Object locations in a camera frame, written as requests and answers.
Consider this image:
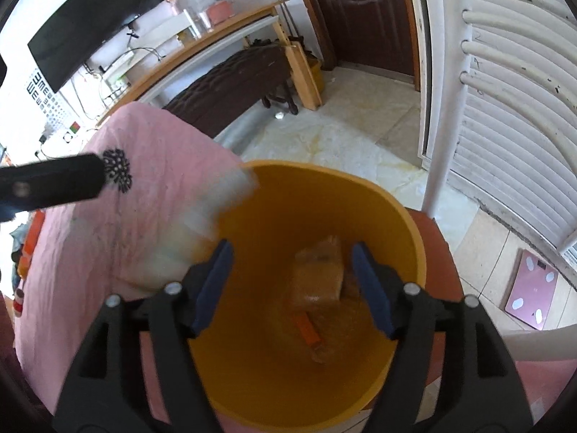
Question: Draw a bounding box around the tan paper packet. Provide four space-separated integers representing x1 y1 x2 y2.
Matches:
288 235 348 307

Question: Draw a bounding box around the eye chart poster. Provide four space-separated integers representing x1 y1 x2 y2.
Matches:
22 67 68 127

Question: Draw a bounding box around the yellow bucket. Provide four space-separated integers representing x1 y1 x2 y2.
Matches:
309 58 326 93

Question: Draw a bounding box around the black flat television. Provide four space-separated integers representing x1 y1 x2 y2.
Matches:
27 0 164 93

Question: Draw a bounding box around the white desk shelf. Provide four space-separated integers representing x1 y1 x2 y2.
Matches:
128 9 201 52

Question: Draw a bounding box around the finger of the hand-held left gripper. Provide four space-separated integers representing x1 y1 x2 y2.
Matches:
0 153 107 222

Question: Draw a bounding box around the wooden desk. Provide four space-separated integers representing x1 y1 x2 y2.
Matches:
94 0 323 129

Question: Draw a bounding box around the orange packet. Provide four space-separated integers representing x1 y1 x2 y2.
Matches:
18 210 46 276

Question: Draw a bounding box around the dark brown door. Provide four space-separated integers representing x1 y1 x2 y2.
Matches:
288 0 422 91

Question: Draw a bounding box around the pink blanket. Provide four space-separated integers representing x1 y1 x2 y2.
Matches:
13 101 253 416

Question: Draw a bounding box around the pink seat cushion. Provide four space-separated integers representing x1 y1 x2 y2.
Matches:
514 358 571 420

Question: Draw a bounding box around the white slatted chair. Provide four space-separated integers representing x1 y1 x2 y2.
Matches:
419 0 577 362

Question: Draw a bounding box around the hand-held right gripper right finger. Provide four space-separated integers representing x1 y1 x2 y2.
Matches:
351 242 535 433

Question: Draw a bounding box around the orange wrapper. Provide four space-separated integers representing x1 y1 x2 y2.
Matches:
295 311 323 348

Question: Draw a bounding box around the dark brown bench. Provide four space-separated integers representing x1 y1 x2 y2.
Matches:
162 45 300 138

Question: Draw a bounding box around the pink bathroom scale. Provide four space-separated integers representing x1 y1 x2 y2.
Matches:
504 249 560 331

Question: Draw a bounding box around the yellow plastic bin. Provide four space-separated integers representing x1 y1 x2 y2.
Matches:
187 160 427 427

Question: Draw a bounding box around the white louvre door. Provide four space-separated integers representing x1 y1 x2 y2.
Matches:
444 67 577 258

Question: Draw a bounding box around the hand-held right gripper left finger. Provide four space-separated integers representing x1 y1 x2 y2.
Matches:
54 239 235 433

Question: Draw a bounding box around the white plastic packet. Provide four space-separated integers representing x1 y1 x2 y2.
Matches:
151 165 260 292

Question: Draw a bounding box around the pink box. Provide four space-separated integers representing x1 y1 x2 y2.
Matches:
206 0 235 25

